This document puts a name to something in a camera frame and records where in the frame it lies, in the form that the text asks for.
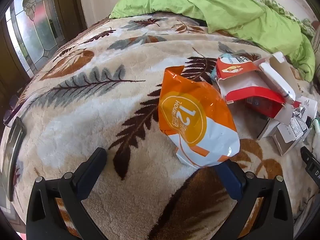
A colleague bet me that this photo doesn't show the silver foil packet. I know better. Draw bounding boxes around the silver foil packet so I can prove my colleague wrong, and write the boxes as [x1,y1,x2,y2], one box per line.
[290,106,307,124]

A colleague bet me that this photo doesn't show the eyeglasses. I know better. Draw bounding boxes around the eyeglasses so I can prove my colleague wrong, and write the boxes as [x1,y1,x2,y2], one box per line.
[3,94,30,128]

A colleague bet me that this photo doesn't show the green patterned quilt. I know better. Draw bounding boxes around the green patterned quilt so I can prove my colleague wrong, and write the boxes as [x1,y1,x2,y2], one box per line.
[230,0,318,37]

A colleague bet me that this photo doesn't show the orange white plastic bag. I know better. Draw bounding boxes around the orange white plastic bag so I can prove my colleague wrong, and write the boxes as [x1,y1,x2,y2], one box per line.
[158,65,240,168]

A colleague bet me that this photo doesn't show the black smartphone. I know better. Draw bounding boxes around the black smartphone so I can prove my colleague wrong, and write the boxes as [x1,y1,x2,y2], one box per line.
[1,116,27,202]

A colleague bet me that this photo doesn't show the small white box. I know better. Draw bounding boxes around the small white box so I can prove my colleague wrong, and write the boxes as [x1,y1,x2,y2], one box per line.
[259,62,295,104]

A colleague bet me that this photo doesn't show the leaf print blanket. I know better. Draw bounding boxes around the leaf print blanket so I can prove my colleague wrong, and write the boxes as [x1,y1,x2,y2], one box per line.
[0,15,320,240]

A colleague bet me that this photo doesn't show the red white foot-print bag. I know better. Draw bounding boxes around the red white foot-print bag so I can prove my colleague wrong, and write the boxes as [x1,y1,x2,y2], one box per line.
[215,52,303,125]

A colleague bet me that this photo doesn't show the white printed carton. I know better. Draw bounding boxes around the white printed carton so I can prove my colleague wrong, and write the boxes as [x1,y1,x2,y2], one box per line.
[257,119,309,155]

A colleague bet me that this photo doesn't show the green duvet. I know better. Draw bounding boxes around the green duvet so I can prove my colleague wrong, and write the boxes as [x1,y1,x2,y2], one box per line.
[109,0,316,82]

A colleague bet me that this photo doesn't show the stained glass door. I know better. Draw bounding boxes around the stained glass door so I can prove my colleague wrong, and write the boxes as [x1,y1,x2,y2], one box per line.
[0,0,88,100]

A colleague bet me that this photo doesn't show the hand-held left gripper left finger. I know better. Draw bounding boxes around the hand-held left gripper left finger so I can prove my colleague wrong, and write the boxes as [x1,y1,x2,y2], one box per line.
[26,147,108,240]

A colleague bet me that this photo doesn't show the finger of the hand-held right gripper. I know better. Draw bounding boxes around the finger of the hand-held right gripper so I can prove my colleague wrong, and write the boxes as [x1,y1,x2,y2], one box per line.
[301,146,320,168]

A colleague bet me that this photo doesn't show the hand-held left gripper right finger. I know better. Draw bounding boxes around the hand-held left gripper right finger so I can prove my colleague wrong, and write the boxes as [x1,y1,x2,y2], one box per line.
[207,160,294,240]

